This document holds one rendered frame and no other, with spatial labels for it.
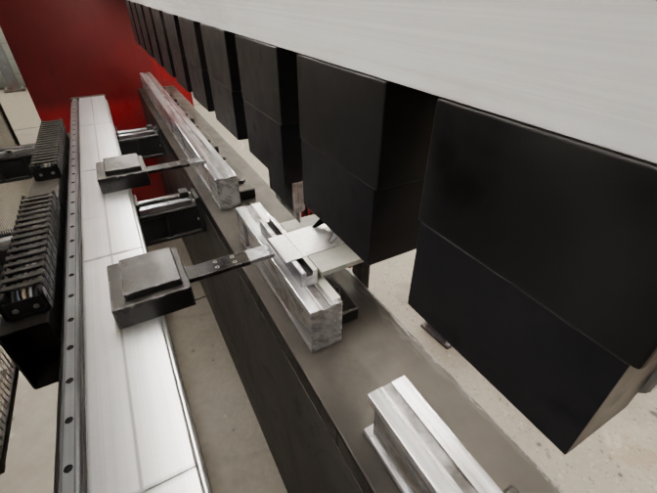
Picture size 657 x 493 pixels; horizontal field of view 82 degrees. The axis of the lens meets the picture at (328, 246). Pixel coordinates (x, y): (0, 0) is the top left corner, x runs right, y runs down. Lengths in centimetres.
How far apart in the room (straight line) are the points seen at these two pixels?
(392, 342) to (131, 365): 41
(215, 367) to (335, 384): 123
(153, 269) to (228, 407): 112
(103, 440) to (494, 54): 50
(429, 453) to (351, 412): 16
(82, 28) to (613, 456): 311
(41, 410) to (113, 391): 144
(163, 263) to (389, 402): 39
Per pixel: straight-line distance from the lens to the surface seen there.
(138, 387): 55
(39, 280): 70
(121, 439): 52
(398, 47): 28
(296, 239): 71
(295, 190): 58
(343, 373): 65
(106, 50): 269
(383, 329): 71
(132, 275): 64
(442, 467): 48
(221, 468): 158
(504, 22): 22
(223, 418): 167
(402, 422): 50
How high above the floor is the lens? 139
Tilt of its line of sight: 35 degrees down
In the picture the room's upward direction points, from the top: straight up
